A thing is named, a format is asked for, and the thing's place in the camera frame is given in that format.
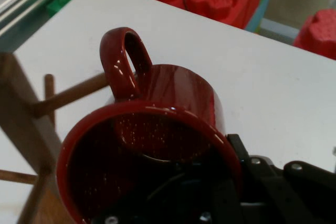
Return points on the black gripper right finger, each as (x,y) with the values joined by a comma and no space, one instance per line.
(262,195)

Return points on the brown wooden mug tree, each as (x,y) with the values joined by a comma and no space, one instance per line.
(18,103)

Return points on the teal foam block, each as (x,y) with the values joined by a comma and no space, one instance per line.
(256,19)

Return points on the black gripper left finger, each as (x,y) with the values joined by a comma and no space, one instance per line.
(197,195)

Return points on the red enamel mug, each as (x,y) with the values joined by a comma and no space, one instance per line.
(178,90)

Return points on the silver metal wall rail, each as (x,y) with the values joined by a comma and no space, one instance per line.
(21,1)

